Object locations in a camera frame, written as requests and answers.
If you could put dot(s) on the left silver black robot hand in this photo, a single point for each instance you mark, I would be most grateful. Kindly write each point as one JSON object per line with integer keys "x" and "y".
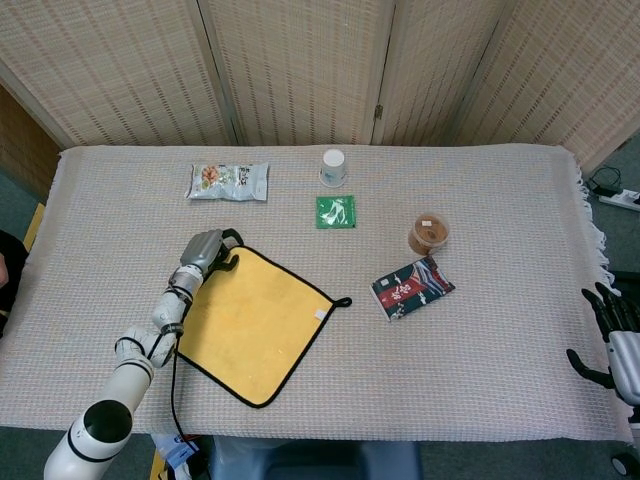
{"x": 200, "y": 250}

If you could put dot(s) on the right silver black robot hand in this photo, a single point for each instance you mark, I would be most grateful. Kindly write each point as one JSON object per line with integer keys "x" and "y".
{"x": 622, "y": 350}

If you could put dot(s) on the yellow cloth black trim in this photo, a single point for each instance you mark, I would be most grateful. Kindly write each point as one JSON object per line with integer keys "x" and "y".
{"x": 260, "y": 325}

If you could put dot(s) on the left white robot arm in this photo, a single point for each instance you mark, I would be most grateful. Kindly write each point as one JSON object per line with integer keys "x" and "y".
{"x": 132, "y": 372}

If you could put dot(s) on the white green snack bag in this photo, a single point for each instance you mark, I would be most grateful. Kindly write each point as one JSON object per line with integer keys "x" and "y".
{"x": 227, "y": 181}

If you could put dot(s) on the green flat sachet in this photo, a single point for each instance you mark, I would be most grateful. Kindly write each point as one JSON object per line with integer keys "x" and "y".
{"x": 335, "y": 212}

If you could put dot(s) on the white woven tablecloth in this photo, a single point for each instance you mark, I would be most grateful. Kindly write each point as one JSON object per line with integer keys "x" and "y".
{"x": 475, "y": 370}

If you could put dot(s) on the white power strip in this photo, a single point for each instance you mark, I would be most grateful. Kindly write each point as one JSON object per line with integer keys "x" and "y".
{"x": 622, "y": 198}

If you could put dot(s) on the white paper cup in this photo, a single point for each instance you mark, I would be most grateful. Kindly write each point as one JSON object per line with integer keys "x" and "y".
{"x": 333, "y": 167}

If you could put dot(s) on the person in black clothing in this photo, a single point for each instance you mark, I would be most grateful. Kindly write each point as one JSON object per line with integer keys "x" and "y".
{"x": 11, "y": 280}

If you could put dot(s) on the woven folding screen panel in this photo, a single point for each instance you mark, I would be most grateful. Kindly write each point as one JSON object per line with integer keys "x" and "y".
{"x": 565, "y": 75}
{"x": 300, "y": 65}
{"x": 435, "y": 70}
{"x": 110, "y": 70}

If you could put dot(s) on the blue white plastic bag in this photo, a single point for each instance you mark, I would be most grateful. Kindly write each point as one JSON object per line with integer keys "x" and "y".
{"x": 176, "y": 452}

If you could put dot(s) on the dark green red snack pack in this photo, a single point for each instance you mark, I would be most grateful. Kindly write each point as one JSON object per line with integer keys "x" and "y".
{"x": 412, "y": 289}

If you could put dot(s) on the clear plastic jar of snacks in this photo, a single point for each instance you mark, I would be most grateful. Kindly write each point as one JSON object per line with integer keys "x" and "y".
{"x": 428, "y": 235}

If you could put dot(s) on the brass screen hinge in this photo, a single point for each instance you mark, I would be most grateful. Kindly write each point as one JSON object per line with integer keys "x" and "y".
{"x": 378, "y": 111}

